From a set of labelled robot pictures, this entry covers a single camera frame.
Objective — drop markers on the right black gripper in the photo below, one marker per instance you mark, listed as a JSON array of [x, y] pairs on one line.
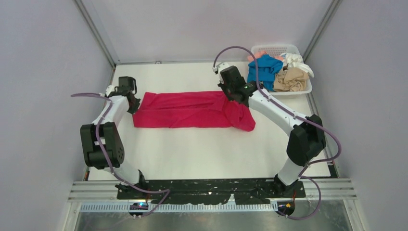
[[223, 85]]

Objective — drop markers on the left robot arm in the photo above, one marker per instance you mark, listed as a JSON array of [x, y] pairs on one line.
[[101, 143]]

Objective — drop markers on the beige t shirt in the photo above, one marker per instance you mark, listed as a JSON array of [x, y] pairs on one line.
[[290, 80]]

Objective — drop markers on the aluminium frame rail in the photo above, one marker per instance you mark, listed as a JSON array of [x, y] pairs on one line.
[[105, 190]]

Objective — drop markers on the white plastic basket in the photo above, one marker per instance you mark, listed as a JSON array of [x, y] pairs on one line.
[[275, 50]]

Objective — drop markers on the blue t shirt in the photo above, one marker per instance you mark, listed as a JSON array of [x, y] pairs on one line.
[[268, 67]]

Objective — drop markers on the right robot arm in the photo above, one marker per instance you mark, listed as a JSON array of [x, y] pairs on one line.
[[306, 138]]

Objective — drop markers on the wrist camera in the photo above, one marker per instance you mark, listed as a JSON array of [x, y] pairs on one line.
[[109, 90], [220, 67]]

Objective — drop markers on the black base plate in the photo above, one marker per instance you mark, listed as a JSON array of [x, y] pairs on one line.
[[250, 191]]

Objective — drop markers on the white t shirt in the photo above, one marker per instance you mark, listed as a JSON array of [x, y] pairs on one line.
[[291, 60]]

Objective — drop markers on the slotted cable duct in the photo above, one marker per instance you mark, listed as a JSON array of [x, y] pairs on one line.
[[145, 207]]

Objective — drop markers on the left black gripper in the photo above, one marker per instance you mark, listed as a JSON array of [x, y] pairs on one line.
[[134, 108]]

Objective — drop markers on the magenta t shirt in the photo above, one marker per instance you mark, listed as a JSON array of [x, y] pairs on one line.
[[203, 109]]

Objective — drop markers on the salmon pink t shirt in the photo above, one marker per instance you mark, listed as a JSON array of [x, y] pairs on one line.
[[261, 53]]

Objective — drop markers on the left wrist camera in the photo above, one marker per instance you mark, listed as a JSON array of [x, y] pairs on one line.
[[109, 90]]

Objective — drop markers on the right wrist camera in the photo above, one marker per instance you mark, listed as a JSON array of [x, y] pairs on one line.
[[220, 67]]

